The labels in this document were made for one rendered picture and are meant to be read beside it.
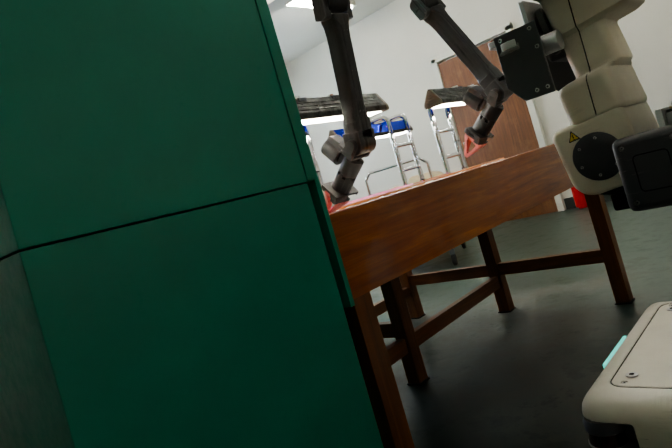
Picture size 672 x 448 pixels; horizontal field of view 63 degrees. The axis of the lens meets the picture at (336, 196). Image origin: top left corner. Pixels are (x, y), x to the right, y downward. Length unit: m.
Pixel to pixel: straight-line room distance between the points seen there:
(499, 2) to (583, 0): 5.27
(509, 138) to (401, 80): 1.63
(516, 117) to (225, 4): 5.52
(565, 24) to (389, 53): 6.03
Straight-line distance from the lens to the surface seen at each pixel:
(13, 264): 0.82
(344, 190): 1.54
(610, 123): 1.27
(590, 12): 1.32
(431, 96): 2.23
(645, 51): 6.08
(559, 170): 2.26
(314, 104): 1.66
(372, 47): 7.47
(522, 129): 6.40
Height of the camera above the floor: 0.79
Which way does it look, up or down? level
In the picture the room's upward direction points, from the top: 16 degrees counter-clockwise
